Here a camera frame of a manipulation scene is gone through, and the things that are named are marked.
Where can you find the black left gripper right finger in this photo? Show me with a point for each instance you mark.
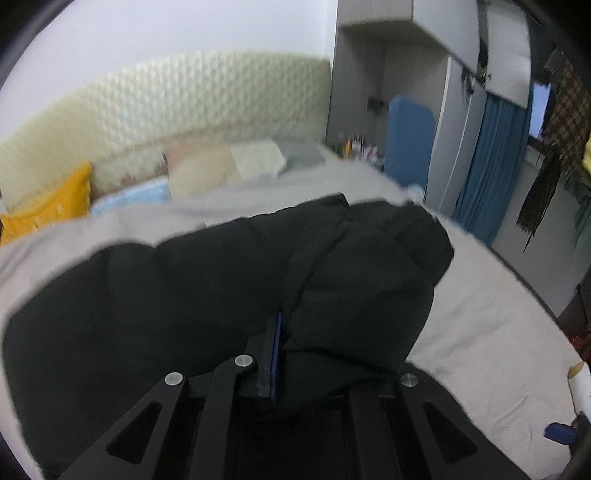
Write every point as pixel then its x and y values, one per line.
pixel 413 428

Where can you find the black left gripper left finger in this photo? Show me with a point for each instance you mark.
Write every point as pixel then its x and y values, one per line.
pixel 180 428

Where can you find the black puffy jacket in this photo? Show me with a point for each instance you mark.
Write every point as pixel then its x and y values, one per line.
pixel 354 285

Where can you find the grey bed sheet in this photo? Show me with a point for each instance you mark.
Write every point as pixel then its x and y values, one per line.
pixel 488 340

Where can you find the blue small object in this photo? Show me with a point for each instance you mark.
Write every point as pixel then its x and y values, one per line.
pixel 561 433

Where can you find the white cardboard tube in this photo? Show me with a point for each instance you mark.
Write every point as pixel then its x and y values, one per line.
pixel 579 381

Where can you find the light blue pillow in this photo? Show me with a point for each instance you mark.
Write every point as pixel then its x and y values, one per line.
pixel 155 191

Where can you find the yellow pillow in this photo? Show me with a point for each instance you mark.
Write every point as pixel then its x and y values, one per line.
pixel 71 200

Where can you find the beige pillow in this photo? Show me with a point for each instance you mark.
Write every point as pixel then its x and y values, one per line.
pixel 196 168

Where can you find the blue curtain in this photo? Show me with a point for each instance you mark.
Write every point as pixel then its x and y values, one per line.
pixel 494 169

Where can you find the cream folded blanket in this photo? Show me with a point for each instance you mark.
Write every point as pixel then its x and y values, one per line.
pixel 257 159

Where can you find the grey folded cloth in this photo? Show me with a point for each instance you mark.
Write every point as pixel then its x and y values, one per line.
pixel 300 155

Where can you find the cream quilted headboard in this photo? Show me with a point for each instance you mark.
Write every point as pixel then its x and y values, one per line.
pixel 121 123

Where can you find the plaid hanging garment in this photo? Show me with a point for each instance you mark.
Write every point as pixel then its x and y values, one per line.
pixel 565 146

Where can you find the grey wardrobe cabinet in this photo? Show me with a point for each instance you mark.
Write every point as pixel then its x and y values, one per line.
pixel 447 56

